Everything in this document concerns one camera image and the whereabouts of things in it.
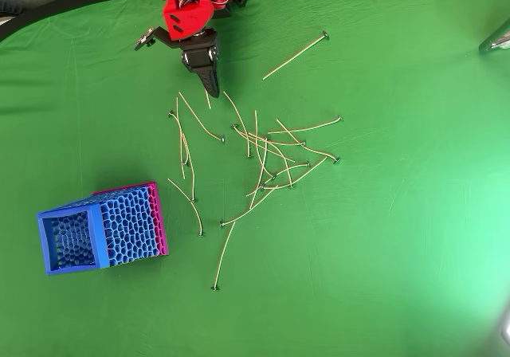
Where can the chrome metal stand pole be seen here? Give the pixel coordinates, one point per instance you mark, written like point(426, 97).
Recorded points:
point(496, 40)

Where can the green fabric table cloth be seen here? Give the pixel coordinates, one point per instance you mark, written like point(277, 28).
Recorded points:
point(378, 233)

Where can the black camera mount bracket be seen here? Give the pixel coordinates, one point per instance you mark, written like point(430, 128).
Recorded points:
point(163, 34)

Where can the blue magenta lattice basket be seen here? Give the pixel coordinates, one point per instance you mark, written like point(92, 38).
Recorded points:
point(127, 225)

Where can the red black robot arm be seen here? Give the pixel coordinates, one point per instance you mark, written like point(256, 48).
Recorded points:
point(187, 14)

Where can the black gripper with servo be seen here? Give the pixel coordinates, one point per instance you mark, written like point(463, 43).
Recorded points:
point(200, 57)

